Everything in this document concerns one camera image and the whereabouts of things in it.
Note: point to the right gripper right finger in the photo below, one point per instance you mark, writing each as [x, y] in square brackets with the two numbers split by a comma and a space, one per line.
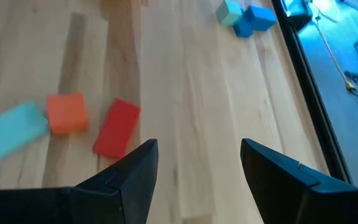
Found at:
[291, 193]

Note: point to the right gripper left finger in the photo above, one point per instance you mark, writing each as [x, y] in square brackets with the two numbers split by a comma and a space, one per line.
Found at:
[104, 202]

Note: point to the red block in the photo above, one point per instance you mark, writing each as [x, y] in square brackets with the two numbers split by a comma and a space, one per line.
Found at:
[117, 129]

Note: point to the orange block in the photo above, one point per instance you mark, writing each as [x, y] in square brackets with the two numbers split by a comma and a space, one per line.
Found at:
[67, 113]

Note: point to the light teal long block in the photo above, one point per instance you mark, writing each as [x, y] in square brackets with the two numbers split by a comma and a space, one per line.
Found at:
[8, 132]

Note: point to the blue block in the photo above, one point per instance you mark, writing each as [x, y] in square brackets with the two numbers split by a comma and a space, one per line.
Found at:
[242, 29]
[261, 18]

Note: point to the light teal small cube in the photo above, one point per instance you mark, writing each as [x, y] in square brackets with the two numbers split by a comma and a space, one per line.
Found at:
[228, 13]

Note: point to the black table edge clamp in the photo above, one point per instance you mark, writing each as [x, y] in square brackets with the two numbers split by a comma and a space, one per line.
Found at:
[300, 21]

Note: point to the black metal table frame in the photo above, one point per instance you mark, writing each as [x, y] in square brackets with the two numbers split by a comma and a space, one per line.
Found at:
[310, 93]

